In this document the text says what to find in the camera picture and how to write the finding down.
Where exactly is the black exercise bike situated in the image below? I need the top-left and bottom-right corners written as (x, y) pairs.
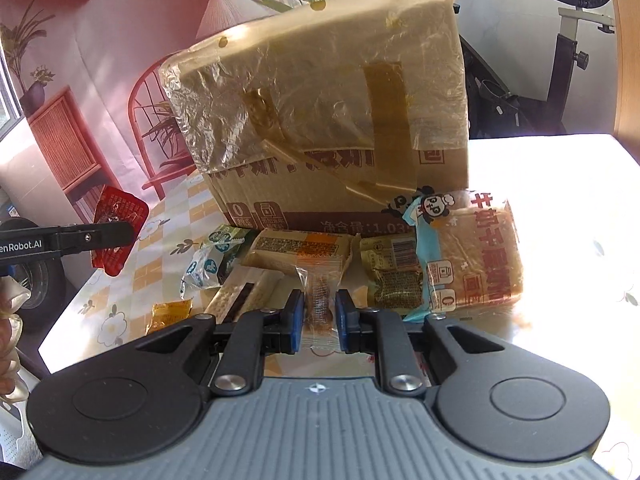
top-left (454, 0), bottom-right (615, 139)

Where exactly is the person's left hand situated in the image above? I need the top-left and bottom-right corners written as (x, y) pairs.
top-left (0, 275), bottom-right (30, 404)

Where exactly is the small amber jelly packet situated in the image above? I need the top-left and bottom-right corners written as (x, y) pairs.
top-left (145, 299), bottom-right (192, 335)

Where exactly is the orange toast bread package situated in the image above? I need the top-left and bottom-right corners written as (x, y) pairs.
top-left (404, 190), bottom-right (524, 323)

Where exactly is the red small snack packet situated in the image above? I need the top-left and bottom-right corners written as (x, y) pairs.
top-left (91, 186), bottom-right (149, 276)

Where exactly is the beige striped wafer packet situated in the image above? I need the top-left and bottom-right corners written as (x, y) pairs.
top-left (204, 266), bottom-right (284, 324)

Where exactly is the plastic lined cardboard box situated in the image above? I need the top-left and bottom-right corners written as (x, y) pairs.
top-left (160, 0), bottom-right (469, 235)

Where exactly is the green white small packet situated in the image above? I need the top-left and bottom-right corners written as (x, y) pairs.
top-left (179, 224), bottom-right (258, 299)

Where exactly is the tan rectangular snack package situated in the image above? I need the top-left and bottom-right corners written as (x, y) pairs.
top-left (242, 229), bottom-right (360, 278)

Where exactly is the gold dark snack packet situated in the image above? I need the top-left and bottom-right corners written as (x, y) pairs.
top-left (360, 233), bottom-right (423, 318)

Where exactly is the wooden board panel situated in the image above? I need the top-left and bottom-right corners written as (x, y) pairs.
top-left (613, 0), bottom-right (639, 162)

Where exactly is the checkered floral tablecloth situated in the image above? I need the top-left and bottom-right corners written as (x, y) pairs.
top-left (39, 172), bottom-right (226, 373)

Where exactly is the clear brown snack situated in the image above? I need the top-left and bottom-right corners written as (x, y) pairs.
top-left (296, 260), bottom-right (342, 356)

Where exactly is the printed room backdrop cloth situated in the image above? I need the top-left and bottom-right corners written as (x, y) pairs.
top-left (0, 0), bottom-right (362, 226)

